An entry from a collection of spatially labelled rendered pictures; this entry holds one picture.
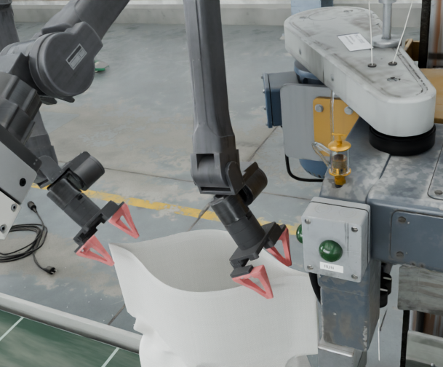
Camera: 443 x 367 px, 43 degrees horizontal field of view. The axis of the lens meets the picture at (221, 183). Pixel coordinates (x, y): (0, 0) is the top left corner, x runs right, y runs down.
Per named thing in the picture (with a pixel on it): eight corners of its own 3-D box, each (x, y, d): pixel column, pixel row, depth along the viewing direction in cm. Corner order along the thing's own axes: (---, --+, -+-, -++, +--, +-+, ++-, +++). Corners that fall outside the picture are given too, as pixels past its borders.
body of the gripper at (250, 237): (281, 228, 107) (260, 196, 106) (260, 261, 100) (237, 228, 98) (255, 236, 111) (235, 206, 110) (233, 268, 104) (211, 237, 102)
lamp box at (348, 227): (304, 271, 74) (300, 214, 70) (314, 250, 77) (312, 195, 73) (361, 283, 71) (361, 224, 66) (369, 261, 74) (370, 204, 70)
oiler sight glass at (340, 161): (327, 173, 73) (326, 149, 72) (333, 164, 75) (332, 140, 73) (346, 176, 72) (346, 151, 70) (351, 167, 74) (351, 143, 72)
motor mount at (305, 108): (281, 159, 119) (276, 87, 110) (292, 145, 123) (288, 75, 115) (422, 178, 106) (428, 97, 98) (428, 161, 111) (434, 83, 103)
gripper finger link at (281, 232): (306, 255, 111) (281, 217, 108) (294, 278, 105) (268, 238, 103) (279, 262, 115) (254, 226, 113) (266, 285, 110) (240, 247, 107)
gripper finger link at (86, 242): (133, 243, 120) (100, 213, 119) (114, 264, 115) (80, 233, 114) (119, 256, 125) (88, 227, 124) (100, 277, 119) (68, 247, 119)
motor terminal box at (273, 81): (266, 140, 119) (262, 88, 113) (264, 120, 128) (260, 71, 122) (306, 136, 118) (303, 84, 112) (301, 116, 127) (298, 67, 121)
